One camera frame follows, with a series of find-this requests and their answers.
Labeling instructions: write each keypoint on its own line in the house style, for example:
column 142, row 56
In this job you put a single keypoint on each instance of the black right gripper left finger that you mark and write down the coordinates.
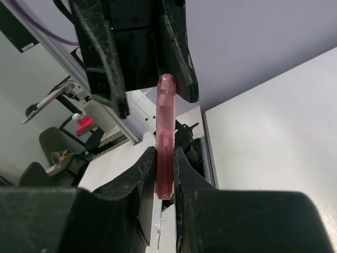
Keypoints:
column 116, row 217

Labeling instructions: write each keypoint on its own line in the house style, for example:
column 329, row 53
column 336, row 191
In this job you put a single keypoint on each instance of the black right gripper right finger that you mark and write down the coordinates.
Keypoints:
column 213, row 220

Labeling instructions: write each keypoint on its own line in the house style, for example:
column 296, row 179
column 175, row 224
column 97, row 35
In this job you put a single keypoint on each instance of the pink translucent case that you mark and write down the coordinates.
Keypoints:
column 165, row 131

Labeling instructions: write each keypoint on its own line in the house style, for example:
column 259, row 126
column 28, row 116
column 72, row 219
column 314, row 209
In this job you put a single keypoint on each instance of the grey office chair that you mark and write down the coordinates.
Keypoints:
column 66, row 166

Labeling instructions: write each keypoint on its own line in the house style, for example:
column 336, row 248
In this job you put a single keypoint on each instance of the red white object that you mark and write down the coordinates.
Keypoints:
column 84, row 123

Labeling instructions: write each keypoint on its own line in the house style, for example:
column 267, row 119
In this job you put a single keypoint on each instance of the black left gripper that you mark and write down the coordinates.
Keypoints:
column 118, row 47

